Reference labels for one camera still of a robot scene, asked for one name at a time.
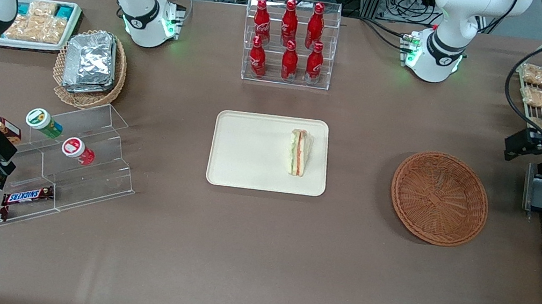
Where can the triangle sandwich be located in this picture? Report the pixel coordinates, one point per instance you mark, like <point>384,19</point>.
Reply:
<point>298,151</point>

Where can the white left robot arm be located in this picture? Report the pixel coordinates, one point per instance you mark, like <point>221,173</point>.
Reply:
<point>455,18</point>

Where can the brown round wicker basket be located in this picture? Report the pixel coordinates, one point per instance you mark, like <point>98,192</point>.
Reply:
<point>437,200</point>

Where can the tan wicker basket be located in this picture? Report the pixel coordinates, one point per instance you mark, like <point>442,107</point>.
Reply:
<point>88,101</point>

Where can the cream rectangular tray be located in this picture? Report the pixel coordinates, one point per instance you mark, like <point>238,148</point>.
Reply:
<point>249,154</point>

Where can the clear packet of biscuits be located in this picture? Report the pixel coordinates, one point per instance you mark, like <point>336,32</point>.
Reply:
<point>539,97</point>
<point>536,75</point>

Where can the green can with white lid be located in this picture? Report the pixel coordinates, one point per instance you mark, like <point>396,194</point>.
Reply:
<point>44,122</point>

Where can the red can with white lid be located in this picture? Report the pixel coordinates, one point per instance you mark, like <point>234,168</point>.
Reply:
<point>78,151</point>

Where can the white teal snack bin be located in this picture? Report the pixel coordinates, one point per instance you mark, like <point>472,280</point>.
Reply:
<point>21,45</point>

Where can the clear acrylic stepped shelf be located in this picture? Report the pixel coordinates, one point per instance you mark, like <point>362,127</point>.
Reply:
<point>103,147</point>

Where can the silver foil wrapped package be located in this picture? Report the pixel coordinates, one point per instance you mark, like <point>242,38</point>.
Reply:
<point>89,61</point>
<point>96,90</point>

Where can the clear cracker packet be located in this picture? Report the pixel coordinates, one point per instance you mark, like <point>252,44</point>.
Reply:
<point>42,10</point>
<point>29,29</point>

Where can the teal snack pack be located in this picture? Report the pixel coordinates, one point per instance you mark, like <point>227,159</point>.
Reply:
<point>64,12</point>
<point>24,8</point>

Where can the clear acrylic bottle rack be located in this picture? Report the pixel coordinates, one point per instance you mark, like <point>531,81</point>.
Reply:
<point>335,31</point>

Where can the red cola bottle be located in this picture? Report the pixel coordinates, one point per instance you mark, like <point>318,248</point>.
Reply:
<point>315,26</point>
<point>262,23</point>
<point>289,62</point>
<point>289,23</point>
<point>314,64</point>
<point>258,60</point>

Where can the brown table cover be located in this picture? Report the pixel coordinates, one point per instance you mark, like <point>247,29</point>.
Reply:
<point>233,255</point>

